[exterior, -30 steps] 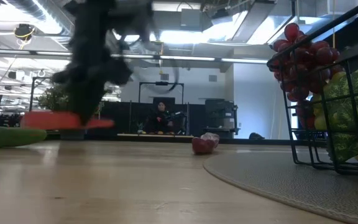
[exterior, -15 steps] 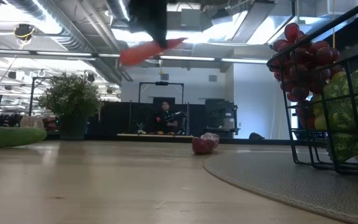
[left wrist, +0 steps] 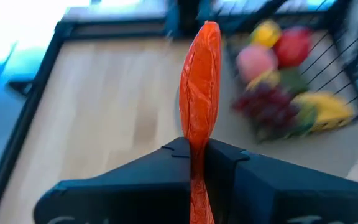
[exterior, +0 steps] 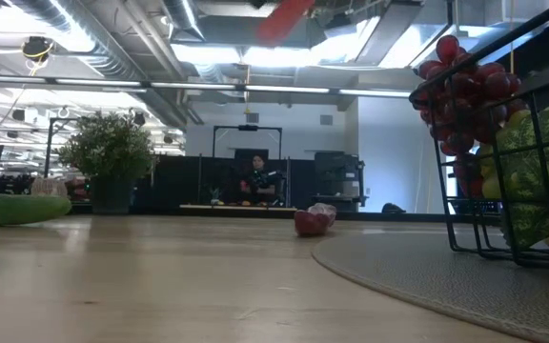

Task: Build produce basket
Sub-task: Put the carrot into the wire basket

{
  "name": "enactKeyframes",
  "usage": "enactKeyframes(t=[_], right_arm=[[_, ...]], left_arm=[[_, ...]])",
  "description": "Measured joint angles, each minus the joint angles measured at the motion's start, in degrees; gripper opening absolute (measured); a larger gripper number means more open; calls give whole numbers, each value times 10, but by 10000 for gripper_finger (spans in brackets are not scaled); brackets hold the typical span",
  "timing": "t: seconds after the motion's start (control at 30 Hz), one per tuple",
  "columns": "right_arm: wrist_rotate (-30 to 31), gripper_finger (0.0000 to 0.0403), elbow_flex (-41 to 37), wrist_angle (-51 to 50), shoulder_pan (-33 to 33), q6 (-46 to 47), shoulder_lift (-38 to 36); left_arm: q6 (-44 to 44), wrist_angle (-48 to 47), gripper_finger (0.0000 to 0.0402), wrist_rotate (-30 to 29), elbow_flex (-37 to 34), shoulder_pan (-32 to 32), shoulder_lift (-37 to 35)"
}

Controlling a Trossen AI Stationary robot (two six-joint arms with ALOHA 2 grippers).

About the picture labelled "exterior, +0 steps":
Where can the orange carrot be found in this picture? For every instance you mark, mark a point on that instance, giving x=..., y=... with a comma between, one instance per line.
x=281, y=21

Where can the red grape bunch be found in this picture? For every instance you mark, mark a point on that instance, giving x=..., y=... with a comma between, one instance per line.
x=470, y=86

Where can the person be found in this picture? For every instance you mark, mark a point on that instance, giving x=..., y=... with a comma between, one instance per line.
x=261, y=183

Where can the black equipment cabinet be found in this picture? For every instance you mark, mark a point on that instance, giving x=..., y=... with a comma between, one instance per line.
x=339, y=176

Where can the long ceiling light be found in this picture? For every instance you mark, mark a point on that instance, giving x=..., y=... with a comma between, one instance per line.
x=284, y=89
x=379, y=93
x=88, y=82

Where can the black partition panel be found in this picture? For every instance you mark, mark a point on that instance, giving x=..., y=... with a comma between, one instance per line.
x=184, y=181

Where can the small black dome object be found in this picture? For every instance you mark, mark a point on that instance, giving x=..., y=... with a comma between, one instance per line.
x=392, y=208

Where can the potted green plant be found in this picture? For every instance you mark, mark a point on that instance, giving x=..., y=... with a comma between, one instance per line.
x=107, y=147

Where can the round grey mat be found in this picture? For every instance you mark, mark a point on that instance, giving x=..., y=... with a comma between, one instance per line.
x=446, y=286

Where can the beige woven bag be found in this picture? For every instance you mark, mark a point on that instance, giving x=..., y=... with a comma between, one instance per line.
x=48, y=187

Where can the black metal stand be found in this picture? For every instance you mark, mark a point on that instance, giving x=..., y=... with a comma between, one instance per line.
x=48, y=143

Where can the dark green cucumber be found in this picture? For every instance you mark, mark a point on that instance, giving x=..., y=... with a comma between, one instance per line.
x=22, y=208

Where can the black round ceiling device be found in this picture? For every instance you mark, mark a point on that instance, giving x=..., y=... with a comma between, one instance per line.
x=36, y=47

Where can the black gantry frame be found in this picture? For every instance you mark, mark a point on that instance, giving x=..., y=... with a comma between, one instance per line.
x=248, y=127

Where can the grey wall box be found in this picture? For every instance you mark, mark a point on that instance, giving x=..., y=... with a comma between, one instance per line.
x=252, y=117
x=326, y=119

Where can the silver ventilation duct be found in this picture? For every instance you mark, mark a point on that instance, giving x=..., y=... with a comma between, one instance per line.
x=112, y=47

